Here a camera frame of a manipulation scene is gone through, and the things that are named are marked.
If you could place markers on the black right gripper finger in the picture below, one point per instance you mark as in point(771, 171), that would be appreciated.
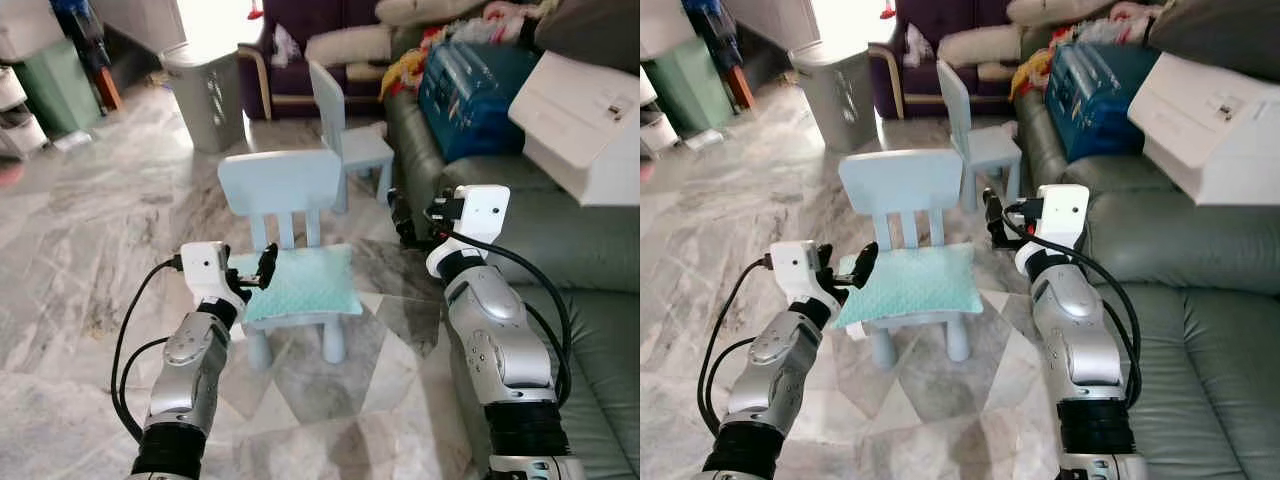
point(408, 232)
point(395, 205)
point(991, 205)
point(1000, 233)

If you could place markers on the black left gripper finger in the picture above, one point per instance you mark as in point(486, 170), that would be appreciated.
point(252, 282)
point(268, 265)
point(846, 282)
point(866, 265)

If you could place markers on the teal textured pillow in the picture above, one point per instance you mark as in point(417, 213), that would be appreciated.
point(920, 285)
point(310, 285)

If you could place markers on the grey-green leather sofa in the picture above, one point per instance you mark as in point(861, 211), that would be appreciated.
point(590, 260)
point(1200, 260)

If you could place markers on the large cream pillow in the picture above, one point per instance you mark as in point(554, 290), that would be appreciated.
point(350, 45)
point(980, 45)

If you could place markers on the purple sofa with wooden arms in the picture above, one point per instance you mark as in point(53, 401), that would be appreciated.
point(320, 12)
point(950, 12)

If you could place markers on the light blue plastic kids chair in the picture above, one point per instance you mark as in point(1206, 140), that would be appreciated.
point(990, 150)
point(280, 185)
point(900, 185)
point(365, 150)

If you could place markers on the blue suitcase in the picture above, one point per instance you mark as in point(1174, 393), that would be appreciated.
point(470, 100)
point(1095, 100)

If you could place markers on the small cream cushion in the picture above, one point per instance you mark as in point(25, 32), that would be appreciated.
point(998, 72)
point(368, 72)

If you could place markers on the yellow red clothes pile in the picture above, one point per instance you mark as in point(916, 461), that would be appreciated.
point(1030, 72)
point(405, 70)

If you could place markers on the grey perforated laundry basket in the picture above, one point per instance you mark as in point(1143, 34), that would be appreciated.
point(205, 100)
point(840, 100)

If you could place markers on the white box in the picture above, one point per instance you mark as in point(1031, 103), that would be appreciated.
point(580, 130)
point(1210, 130)

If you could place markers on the white cloth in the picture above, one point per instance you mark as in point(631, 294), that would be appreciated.
point(285, 45)
point(915, 45)

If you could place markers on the white paper sheet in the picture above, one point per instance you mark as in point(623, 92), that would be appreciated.
point(75, 140)
point(705, 140)

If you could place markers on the long cream cushion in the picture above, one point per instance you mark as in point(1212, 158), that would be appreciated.
point(430, 10)
point(1060, 10)

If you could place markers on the pink white clothes heap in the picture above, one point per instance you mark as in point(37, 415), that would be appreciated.
point(495, 25)
point(1130, 22)

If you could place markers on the white plastic drawer unit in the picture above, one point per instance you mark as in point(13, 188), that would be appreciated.
point(655, 130)
point(18, 130)

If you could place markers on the green bin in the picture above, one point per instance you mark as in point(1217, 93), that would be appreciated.
point(690, 90)
point(55, 90)

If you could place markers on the dark grey cushion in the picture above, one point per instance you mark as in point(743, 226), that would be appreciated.
point(590, 30)
point(1220, 35)

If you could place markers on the blue black vacuum cleaner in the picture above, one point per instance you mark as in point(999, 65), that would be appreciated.
point(85, 35)
point(715, 35)

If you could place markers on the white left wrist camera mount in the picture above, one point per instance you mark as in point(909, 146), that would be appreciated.
point(203, 262)
point(792, 262)

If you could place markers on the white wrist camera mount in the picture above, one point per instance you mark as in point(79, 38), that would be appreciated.
point(792, 262)
point(1065, 215)
point(203, 262)
point(485, 213)

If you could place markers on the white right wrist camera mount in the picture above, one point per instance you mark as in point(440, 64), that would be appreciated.
point(1065, 215)
point(485, 213)

